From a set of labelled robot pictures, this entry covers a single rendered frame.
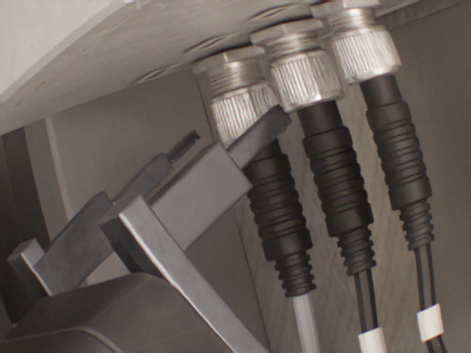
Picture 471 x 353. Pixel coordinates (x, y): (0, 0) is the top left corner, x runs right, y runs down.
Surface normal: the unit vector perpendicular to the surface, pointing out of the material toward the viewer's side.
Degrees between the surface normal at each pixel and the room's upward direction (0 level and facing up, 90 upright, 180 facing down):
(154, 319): 33
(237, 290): 49
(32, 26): 90
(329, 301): 90
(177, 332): 44
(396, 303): 90
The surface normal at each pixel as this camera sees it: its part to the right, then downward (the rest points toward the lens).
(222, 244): 0.39, -0.07
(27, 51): -0.88, 0.25
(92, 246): 0.54, -0.21
